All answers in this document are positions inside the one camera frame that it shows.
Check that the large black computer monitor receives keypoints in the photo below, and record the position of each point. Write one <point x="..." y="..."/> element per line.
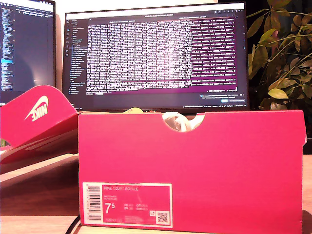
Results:
<point x="146" y="56"/>

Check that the green leafy houseplant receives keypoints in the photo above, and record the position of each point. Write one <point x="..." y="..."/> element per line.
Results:
<point x="280" y="73"/>

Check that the tan shoe part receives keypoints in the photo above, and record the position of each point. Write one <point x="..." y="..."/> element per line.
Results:
<point x="133" y="111"/>

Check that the red Nike shoebox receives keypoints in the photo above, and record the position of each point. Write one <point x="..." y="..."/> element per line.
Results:
<point x="195" y="158"/>

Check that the black monitor with code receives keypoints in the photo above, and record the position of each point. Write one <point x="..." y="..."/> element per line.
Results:
<point x="31" y="48"/>

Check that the green and black box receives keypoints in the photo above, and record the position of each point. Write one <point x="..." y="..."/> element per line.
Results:
<point x="3" y="143"/>

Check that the black plant pot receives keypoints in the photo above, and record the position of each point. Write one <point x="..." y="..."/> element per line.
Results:
<point x="308" y="143"/>

